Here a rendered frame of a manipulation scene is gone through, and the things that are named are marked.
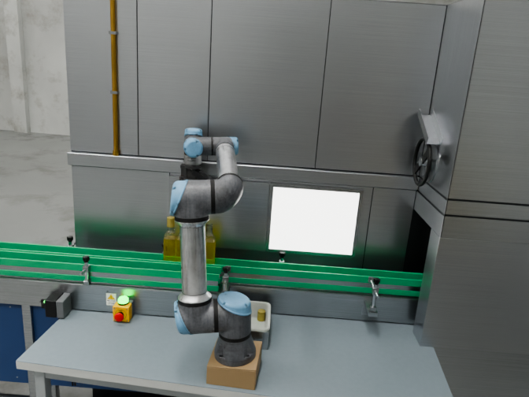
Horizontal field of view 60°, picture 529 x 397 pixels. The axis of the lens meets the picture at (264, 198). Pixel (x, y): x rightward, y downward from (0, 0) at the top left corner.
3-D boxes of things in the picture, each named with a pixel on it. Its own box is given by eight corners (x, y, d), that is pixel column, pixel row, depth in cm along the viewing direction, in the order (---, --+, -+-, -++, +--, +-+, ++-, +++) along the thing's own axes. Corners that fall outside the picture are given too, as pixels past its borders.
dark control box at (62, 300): (72, 309, 204) (71, 292, 201) (64, 319, 196) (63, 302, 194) (53, 308, 204) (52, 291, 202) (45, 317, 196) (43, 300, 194)
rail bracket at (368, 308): (371, 313, 212) (377, 268, 205) (378, 333, 196) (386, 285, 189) (360, 312, 212) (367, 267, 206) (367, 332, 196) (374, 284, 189)
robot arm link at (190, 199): (218, 339, 158) (214, 181, 148) (174, 342, 156) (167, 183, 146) (217, 324, 170) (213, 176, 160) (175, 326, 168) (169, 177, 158)
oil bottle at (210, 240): (214, 275, 217) (216, 232, 211) (212, 280, 212) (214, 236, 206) (202, 274, 217) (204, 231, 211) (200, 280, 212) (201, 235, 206)
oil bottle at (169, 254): (177, 272, 217) (178, 229, 211) (175, 277, 212) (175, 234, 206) (165, 271, 217) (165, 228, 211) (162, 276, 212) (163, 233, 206)
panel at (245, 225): (353, 255, 225) (362, 188, 215) (354, 258, 222) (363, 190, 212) (169, 242, 226) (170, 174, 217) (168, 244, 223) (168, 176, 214)
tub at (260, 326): (269, 319, 207) (271, 302, 204) (268, 349, 185) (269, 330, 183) (231, 316, 207) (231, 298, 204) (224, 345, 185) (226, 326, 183)
